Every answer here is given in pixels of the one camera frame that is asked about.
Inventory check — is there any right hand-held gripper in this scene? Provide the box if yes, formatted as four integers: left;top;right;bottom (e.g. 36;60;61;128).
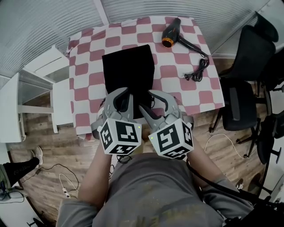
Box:
138;90;194;159

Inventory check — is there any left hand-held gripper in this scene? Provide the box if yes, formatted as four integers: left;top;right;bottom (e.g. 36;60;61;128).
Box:
91;87;142;156

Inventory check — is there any black fabric bag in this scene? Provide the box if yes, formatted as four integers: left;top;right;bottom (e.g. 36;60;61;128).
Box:
102;44;156;119

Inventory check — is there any black orange hair dryer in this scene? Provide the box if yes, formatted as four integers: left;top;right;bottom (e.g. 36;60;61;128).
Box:
161;17;210;82

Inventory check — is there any person's right forearm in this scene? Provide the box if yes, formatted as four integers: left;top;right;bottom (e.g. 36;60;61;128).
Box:
187;135;225;185

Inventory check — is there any person's left forearm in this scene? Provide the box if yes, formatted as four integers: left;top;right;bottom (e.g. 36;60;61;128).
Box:
77;141;113;209

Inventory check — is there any red white checkered tablecloth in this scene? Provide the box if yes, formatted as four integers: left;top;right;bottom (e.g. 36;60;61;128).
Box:
66;16;226;140

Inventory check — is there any white chair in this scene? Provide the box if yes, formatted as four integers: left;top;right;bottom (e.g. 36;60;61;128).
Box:
24;45;74;134

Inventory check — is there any black office chair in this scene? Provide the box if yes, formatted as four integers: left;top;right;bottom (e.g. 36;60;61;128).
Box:
256;75;284;165
209;11;280;147

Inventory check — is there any person's grey shirt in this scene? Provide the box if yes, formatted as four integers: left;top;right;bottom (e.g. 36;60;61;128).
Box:
56;153;254;227

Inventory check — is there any white table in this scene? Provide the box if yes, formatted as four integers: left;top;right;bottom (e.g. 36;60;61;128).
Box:
0;73;28;144

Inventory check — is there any thin black looped cable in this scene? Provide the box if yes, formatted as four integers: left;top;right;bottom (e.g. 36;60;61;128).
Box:
116;153;133;165

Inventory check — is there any thin white floor cable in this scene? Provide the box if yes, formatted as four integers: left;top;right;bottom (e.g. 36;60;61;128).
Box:
203;132;249;159

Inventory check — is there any long black floor cable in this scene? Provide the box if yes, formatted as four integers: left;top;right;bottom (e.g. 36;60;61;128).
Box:
19;163;80;194

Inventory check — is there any white cable with power strip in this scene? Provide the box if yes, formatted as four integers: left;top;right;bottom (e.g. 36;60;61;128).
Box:
59;172;79;200

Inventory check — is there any thick black cable bundle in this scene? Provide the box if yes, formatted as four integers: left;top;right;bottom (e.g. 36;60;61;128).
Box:
185;159;279;205

